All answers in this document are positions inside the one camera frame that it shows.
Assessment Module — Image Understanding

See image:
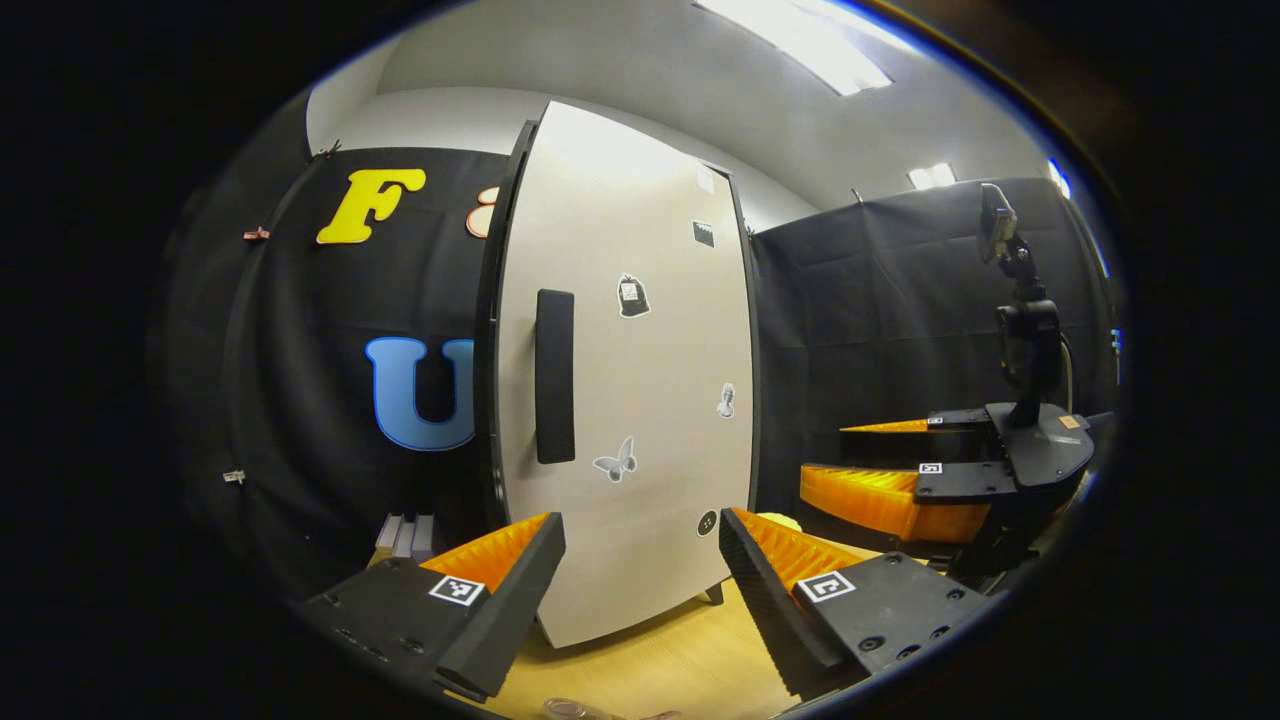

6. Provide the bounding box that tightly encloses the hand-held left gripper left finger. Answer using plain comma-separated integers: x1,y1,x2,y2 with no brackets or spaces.
300,512,567,704

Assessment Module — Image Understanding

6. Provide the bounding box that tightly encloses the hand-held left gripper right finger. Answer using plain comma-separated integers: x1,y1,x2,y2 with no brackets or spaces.
718,507,1006,701

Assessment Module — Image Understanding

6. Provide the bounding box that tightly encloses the black cabinet door handle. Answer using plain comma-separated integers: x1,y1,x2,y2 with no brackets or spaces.
534,289,577,465

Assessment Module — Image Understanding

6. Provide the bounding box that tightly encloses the dark grey cabinet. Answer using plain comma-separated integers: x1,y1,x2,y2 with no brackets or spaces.
473,100,763,649

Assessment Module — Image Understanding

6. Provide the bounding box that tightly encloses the black backdrop cloth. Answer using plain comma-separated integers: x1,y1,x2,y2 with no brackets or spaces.
150,90,1126,601

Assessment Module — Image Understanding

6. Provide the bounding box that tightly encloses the beige cabinet door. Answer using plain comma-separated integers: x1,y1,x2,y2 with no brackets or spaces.
495,100,758,649

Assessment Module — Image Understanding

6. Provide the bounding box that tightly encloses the long ceiling light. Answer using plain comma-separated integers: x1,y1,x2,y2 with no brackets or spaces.
695,0,896,98

